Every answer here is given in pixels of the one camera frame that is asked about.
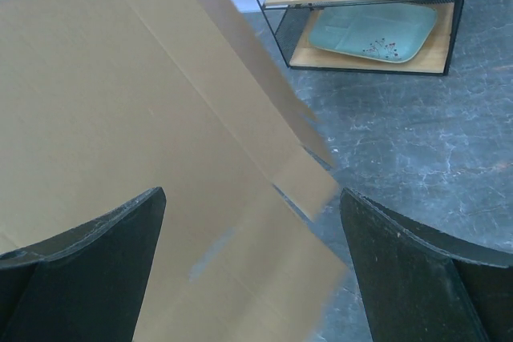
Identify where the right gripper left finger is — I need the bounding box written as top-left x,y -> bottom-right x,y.
1,187 -> 166,342

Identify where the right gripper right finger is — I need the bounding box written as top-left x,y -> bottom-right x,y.
340,189 -> 512,341

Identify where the brown cardboard box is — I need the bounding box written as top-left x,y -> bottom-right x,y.
1,0 -> 346,341

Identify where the teal divided tray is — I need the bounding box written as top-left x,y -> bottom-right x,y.
308,3 -> 438,63

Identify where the black wire wooden shelf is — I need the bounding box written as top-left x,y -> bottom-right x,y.
256,0 -> 465,75

